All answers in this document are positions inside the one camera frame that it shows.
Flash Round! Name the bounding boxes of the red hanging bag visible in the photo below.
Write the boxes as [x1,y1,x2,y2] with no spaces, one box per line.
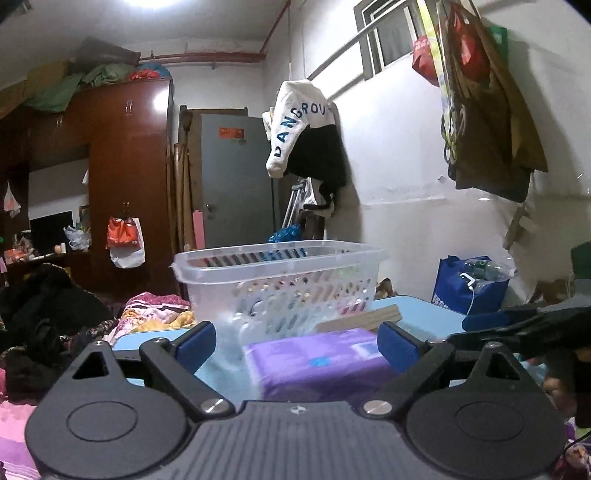
[412,35,439,87]

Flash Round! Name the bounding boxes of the dark clothes pile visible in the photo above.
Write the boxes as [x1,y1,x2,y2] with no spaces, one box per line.
[1,264,116,403]

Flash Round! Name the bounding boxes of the purple tissue pack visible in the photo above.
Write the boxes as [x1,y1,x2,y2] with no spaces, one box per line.
[245,329,394,406]

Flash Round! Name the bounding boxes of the pink floral bedding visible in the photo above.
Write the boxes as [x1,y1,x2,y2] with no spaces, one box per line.
[103,292,197,345]

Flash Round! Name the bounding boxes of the orange white hanging bag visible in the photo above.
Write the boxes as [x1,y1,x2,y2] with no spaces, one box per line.
[106,217,145,269]

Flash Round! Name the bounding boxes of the blue plastic bag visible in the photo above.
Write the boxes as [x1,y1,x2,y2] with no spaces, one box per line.
[267,224,303,243]

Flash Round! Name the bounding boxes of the grey metal door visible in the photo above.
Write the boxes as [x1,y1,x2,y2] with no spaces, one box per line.
[201,114,276,248]

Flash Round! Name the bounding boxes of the blue shopping bag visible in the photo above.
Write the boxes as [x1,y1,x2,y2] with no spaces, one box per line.
[431,256,516,315]

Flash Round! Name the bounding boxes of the dark red wooden wardrobe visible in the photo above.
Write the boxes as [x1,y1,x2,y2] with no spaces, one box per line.
[1,78,177,299]

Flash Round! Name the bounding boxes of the green cloth atop wardrobe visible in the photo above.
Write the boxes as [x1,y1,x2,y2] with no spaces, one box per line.
[24,63,135,113]

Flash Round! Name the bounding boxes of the white plastic laundry basket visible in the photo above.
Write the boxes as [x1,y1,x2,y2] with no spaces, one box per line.
[171,240,388,348]

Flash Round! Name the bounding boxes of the white black hanging jacket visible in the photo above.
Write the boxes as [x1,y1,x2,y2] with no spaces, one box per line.
[264,80,348,218]

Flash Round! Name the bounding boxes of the brown hanging bags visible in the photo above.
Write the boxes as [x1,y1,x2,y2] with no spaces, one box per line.
[438,1,548,203]

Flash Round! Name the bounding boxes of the wooden box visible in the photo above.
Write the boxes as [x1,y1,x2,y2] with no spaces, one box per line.
[315,305,403,333]

